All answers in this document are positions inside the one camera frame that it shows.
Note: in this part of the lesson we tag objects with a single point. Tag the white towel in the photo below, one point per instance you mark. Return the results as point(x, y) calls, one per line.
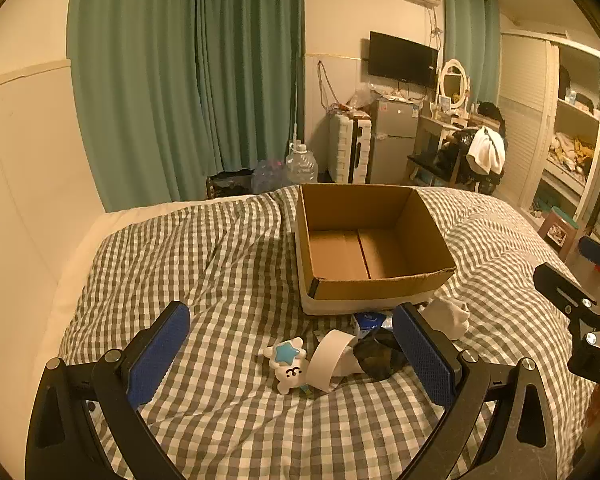
point(485, 150)

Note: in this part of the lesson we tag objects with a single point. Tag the thin white rod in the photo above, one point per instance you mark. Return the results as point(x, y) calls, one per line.
point(297, 110)

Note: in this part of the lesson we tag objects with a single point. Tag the silver small fridge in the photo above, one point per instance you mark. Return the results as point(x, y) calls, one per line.
point(392, 140)

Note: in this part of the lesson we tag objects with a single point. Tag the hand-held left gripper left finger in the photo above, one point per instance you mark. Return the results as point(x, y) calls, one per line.
point(160, 355)

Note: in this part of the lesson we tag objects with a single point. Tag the wooden chair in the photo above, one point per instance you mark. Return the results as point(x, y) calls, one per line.
point(425, 162)

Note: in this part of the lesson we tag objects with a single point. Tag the white toy with blue star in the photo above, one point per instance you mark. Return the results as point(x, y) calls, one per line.
point(290, 372)

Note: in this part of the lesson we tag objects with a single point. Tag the wide green curtain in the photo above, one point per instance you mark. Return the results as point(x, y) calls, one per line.
point(180, 85)

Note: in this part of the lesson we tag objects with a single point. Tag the clear snack bag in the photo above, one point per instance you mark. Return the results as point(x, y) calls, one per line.
point(360, 99)

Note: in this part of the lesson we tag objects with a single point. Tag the narrow green curtain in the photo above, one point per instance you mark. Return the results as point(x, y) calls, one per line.
point(470, 45)

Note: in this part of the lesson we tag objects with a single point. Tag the black wall television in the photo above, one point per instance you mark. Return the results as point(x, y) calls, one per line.
point(402, 57)

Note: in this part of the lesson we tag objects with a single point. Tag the grey checkered blanket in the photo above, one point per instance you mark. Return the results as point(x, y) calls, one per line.
point(220, 270)

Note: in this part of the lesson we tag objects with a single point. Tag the brown cardboard box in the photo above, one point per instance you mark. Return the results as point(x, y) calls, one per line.
point(330, 255)

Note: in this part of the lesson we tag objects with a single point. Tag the white vanity desk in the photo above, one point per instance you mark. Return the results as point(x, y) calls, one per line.
point(430, 127)

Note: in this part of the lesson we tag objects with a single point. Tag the black bag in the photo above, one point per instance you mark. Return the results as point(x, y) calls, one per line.
point(227, 185)

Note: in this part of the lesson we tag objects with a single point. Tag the bag of plastic bottles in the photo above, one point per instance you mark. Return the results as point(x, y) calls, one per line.
point(269, 175)

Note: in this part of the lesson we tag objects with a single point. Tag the large clear water jug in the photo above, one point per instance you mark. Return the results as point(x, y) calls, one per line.
point(301, 165)

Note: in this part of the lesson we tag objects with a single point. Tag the blue and white tissue packet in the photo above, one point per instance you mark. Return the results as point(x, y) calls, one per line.
point(367, 321)

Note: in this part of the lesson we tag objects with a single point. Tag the white rounded object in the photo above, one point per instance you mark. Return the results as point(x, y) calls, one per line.
point(450, 317)

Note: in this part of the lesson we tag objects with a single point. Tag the round white vanity mirror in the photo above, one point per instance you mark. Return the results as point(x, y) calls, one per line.
point(452, 82)

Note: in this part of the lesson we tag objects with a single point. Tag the white suitcase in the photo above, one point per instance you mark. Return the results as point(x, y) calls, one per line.
point(342, 150)

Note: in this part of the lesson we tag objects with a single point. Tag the chair with clothes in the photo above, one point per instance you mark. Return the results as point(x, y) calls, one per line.
point(492, 112)

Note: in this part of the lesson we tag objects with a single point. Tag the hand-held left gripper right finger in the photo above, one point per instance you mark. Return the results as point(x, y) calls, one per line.
point(425, 360)

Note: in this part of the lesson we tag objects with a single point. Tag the white wardrobe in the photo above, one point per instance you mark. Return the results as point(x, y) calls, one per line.
point(525, 110)

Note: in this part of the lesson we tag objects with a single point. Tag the white paper strip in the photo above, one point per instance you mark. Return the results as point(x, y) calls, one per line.
point(322, 360)

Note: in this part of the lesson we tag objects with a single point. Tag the dark mottled pouch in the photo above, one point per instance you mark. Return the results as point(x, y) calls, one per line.
point(380, 360)

